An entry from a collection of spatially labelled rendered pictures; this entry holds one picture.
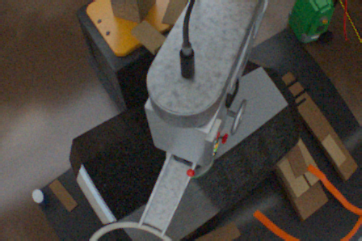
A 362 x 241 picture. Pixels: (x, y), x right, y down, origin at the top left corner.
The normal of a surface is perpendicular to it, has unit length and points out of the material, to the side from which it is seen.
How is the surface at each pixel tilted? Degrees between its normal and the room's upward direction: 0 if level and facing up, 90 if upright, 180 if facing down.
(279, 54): 0
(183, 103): 0
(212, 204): 45
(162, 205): 15
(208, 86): 0
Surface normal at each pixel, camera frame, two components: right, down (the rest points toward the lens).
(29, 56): -0.03, -0.34
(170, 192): -0.14, -0.10
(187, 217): 0.38, 0.30
